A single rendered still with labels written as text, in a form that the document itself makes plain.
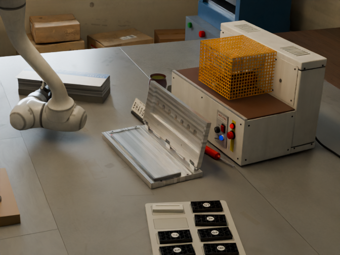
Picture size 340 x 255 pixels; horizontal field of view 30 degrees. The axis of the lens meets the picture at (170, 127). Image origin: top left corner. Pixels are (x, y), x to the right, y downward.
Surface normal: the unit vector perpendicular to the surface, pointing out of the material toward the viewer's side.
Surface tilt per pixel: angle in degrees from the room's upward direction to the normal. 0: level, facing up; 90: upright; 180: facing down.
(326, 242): 0
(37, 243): 0
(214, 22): 90
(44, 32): 90
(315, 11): 90
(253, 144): 90
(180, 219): 0
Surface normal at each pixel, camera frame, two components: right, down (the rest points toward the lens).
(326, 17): -0.93, 0.13
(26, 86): -0.19, 0.41
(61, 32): 0.32, 0.39
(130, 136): 0.03, -0.90
